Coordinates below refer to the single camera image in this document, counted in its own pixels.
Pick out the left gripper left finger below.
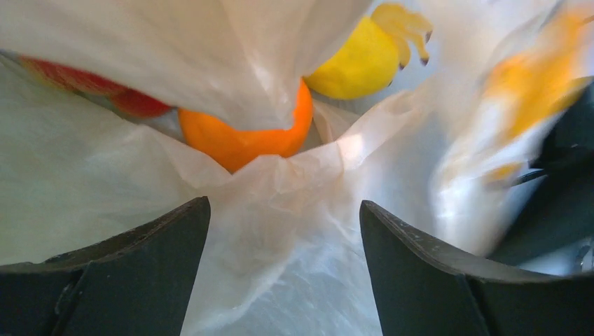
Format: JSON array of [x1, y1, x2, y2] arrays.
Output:
[[1, 197, 211, 335]]

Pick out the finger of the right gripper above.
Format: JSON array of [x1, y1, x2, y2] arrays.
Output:
[[488, 85, 593, 265]]

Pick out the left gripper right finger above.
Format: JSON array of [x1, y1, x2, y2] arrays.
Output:
[[359, 200, 593, 335]]

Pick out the translucent orange plastic bag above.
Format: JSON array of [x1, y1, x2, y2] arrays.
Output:
[[1, 1, 593, 335]]

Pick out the fake red cherry bunch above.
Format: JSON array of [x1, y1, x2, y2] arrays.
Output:
[[18, 56, 172, 118]]

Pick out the fake orange fruit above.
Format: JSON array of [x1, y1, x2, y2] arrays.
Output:
[[178, 81, 313, 173]]

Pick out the fake yellow lemon in bag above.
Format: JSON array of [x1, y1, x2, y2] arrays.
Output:
[[303, 16, 402, 101]]

